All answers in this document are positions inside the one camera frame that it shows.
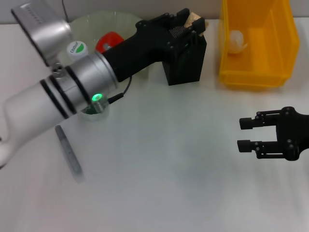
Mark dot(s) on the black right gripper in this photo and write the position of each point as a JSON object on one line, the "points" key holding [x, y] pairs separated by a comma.
{"points": [[294, 135]]}

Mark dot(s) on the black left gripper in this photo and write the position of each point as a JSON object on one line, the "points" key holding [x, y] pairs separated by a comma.
{"points": [[144, 48]]}

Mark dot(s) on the tan eraser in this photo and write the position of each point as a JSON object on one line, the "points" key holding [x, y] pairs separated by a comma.
{"points": [[193, 17]]}

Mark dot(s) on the white paper ball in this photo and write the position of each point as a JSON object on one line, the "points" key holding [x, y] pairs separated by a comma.
{"points": [[236, 41]]}

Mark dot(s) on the orange fruit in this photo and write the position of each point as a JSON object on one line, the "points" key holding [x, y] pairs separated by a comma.
{"points": [[113, 37]]}

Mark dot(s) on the clear green-label water bottle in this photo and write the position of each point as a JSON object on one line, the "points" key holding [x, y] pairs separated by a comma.
{"points": [[76, 49]]}

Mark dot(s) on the grey marker pen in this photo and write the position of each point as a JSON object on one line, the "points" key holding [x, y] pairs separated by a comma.
{"points": [[70, 154]]}

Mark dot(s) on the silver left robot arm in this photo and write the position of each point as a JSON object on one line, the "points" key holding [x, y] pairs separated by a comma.
{"points": [[36, 104]]}

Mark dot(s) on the black mesh pen holder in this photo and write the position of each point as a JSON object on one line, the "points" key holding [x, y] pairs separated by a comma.
{"points": [[188, 72]]}

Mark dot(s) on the pale green glass fruit bowl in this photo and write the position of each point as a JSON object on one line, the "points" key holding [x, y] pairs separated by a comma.
{"points": [[101, 24]]}

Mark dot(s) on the yellow plastic bin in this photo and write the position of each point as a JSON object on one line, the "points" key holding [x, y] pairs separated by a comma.
{"points": [[253, 72]]}

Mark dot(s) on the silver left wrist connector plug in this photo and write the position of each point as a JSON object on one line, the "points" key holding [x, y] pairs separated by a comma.
{"points": [[107, 46]]}

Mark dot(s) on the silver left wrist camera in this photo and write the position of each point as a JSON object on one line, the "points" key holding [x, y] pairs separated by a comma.
{"points": [[43, 31]]}

